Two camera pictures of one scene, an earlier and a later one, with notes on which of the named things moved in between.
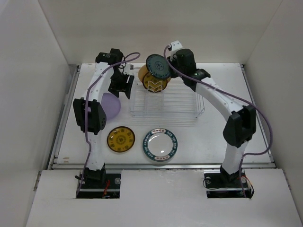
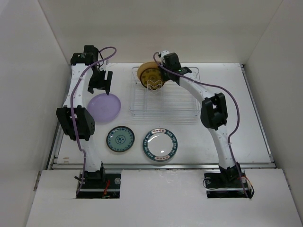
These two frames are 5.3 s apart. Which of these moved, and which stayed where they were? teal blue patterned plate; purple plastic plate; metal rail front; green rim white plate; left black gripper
Moved: teal blue patterned plate; left black gripper
Stayed: purple plastic plate; metal rail front; green rim white plate
